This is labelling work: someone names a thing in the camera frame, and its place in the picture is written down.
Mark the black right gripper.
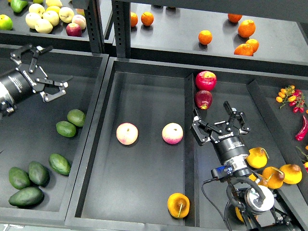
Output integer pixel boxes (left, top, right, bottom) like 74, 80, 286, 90
190, 101, 251, 146

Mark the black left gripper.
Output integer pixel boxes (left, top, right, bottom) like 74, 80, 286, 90
10, 44, 68, 103

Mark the dark green avocado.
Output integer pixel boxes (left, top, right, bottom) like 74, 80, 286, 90
49, 153, 71, 176

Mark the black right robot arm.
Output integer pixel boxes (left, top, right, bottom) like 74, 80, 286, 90
191, 101, 304, 231

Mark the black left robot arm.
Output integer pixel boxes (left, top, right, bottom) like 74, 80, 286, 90
0, 44, 68, 117

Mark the pale yellow pear front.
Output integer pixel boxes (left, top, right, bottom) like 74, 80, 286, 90
35, 19, 53, 34

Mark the pale yellow pear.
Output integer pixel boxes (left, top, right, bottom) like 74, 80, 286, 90
35, 19, 53, 34
25, 13, 41, 29
28, 3, 45, 17
43, 11, 60, 26
58, 7, 75, 24

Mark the pale yellow pear left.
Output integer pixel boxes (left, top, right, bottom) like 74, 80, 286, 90
25, 13, 41, 29

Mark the yellow pear upper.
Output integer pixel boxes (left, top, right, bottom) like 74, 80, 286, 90
246, 147, 268, 169

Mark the pale yellow pear centre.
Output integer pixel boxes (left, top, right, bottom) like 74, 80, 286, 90
43, 11, 60, 26

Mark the round green avocado upper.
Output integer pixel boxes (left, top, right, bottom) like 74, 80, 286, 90
67, 109, 86, 127

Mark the round green avocado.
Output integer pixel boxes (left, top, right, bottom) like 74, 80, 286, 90
56, 121, 77, 138
67, 109, 86, 127

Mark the pale yellow pear right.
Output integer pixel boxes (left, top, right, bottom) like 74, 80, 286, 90
58, 7, 75, 24

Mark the pale yellow pear back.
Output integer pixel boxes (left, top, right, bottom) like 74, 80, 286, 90
28, 3, 45, 17

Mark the round green avocado lower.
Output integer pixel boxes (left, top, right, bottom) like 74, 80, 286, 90
56, 121, 77, 138

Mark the yellow pear hidden middle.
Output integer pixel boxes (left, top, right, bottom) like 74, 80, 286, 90
249, 173, 268, 187

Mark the yellow pear brown tip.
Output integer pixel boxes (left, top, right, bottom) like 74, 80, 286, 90
262, 167, 285, 189

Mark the yellow pear bottom right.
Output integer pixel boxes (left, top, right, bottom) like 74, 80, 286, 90
235, 207, 244, 223

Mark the yellow pear far right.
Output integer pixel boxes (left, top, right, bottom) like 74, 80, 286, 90
280, 164, 302, 184

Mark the dark avocado middle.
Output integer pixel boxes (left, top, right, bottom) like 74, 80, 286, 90
28, 161, 50, 186

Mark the dark red apple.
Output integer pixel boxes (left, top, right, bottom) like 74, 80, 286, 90
194, 90, 213, 110

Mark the bright red apple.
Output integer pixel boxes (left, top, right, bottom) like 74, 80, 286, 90
195, 71, 217, 91

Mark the pink yellow apple right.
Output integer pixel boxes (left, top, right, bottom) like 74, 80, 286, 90
162, 123, 183, 144

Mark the pink yellow apple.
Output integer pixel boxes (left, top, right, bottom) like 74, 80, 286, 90
116, 123, 138, 145
162, 123, 183, 144

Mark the red apple on shelf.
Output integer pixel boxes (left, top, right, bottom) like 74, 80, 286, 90
66, 23, 82, 37

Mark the green apple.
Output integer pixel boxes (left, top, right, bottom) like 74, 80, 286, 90
0, 14, 13, 30

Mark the pale peach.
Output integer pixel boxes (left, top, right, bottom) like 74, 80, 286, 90
72, 14, 87, 30

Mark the green pepper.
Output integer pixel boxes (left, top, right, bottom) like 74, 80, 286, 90
11, 0, 28, 13

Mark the black left tray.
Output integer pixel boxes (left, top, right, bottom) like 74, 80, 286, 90
0, 49, 109, 226

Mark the black tray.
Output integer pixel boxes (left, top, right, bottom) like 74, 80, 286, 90
65, 58, 308, 231
0, 49, 109, 226

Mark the orange lower right front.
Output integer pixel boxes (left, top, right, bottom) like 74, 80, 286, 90
234, 43, 254, 56

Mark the cherry tomato bunch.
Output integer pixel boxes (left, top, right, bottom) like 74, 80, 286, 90
275, 85, 308, 113

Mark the orange centre shelf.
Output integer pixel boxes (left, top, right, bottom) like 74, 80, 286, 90
198, 30, 213, 45

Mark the red chili pepper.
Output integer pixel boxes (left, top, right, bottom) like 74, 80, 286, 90
295, 115, 308, 141

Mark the orange lower right back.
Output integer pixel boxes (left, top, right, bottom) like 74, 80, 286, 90
245, 38, 259, 53

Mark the black centre tray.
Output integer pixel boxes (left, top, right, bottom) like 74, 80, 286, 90
65, 58, 308, 231

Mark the pink yellow apple left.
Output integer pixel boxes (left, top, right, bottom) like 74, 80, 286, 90
116, 123, 138, 145

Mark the large orange right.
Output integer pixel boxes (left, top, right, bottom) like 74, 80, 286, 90
238, 19, 256, 38

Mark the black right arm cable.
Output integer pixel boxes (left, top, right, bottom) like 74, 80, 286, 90
201, 177, 233, 231

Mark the black shelf post left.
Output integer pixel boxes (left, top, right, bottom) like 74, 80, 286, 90
84, 0, 105, 53

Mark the black shelf post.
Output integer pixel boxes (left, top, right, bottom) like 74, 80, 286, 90
112, 0, 131, 58
84, 0, 105, 53

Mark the black shelf post right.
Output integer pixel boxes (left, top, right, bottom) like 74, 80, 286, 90
112, 0, 131, 58

